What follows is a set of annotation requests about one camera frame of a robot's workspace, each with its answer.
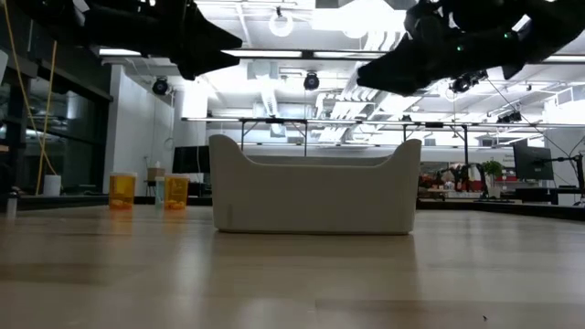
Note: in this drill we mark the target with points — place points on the black desk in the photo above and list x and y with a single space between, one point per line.
535 194

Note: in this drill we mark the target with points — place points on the small cardboard box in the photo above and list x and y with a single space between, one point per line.
155 173

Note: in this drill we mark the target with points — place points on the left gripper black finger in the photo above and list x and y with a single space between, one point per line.
210 39
194 66

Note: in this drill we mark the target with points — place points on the clear teal pill bottle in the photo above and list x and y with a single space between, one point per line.
160 194

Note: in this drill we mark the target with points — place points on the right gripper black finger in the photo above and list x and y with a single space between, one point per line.
402 71

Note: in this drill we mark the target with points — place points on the black ceiling spotlight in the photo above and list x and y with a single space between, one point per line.
464 83
311 81
160 85

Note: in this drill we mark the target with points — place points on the orange pill bottle white cap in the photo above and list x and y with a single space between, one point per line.
177 192
122 192

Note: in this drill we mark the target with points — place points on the light grey plastic bin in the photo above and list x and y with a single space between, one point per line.
315 196

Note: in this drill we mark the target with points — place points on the black background robot arm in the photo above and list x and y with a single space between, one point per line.
461 176

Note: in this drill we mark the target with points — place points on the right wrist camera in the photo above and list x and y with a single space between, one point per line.
522 23

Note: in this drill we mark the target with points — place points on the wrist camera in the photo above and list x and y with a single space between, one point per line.
522 23
81 4

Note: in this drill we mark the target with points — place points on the black computer monitor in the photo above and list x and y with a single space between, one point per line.
189 160

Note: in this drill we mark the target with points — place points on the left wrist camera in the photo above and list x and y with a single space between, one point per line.
81 4

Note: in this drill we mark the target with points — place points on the long ceiling light strip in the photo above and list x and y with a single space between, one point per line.
274 53

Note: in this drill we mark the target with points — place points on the green potted plant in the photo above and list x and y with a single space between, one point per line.
492 168

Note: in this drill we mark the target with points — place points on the black metal frame stand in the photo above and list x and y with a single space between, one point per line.
465 146
305 137

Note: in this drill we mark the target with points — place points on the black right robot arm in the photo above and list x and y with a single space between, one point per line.
557 27

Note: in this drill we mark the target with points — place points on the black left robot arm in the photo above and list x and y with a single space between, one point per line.
50 18

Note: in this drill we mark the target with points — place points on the black monitor on arm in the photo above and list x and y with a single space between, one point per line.
532 162

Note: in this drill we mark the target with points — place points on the white bucket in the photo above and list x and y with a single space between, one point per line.
52 186

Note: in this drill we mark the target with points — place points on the small grey cylinder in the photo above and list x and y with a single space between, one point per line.
11 205

